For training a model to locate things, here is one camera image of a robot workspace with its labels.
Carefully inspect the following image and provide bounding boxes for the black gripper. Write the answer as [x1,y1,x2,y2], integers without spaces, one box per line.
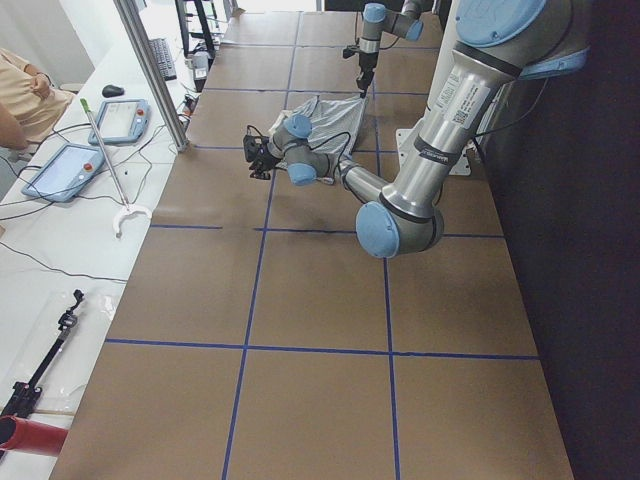
[356,51,378,98]
[250,144,283,180]

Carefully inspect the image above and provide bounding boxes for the striped polo shirt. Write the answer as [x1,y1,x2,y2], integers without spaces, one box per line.
[268,95,367,186]

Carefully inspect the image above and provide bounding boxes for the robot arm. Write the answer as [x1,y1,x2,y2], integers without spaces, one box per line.
[243,1,592,258]
[350,1,434,98]

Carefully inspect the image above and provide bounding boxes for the reacher grabber tool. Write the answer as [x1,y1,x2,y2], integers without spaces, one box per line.
[80,98,152,238]

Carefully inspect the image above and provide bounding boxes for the far teach pendant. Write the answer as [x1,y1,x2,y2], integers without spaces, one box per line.
[92,99,150,145]

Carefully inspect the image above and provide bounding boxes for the teach pendant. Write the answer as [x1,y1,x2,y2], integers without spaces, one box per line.
[92,99,150,145]
[21,143,104,202]

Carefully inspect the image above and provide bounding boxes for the black keyboard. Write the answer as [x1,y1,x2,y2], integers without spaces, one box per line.
[149,38,177,81]

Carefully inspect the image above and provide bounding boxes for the black computer mouse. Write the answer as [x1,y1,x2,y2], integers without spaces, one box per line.
[102,84,125,98]

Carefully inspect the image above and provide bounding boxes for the near teach pendant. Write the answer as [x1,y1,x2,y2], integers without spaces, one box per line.
[21,143,104,202]

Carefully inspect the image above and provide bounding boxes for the seated person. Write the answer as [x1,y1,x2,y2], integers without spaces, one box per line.
[1,48,75,151]

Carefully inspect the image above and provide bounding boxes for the black tripod stick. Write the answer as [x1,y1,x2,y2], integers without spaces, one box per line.
[0,288,85,419]

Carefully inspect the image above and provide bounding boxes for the red cylinder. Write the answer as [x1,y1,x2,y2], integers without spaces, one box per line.
[1,416,68,456]

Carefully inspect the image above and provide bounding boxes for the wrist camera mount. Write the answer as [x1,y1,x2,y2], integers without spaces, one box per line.
[243,125,269,163]
[342,44,360,59]

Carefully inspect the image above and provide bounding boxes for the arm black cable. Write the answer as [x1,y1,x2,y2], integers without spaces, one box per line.
[304,132,356,174]

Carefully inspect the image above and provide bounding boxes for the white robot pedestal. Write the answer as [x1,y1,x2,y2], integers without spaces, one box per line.
[398,1,471,176]

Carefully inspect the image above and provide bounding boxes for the aluminium frame post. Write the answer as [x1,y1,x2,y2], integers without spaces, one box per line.
[113,0,189,152]

